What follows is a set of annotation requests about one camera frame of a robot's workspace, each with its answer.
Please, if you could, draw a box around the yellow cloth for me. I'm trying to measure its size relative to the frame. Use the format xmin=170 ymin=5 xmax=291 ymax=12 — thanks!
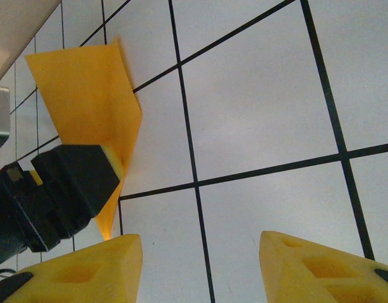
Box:
xmin=25 ymin=36 xmax=144 ymax=243

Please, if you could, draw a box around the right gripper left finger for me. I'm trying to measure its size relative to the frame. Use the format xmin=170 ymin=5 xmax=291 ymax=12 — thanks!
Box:
xmin=0 ymin=233 xmax=144 ymax=303

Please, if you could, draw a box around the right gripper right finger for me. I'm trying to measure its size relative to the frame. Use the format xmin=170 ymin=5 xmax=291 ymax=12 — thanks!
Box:
xmin=258 ymin=230 xmax=388 ymax=303

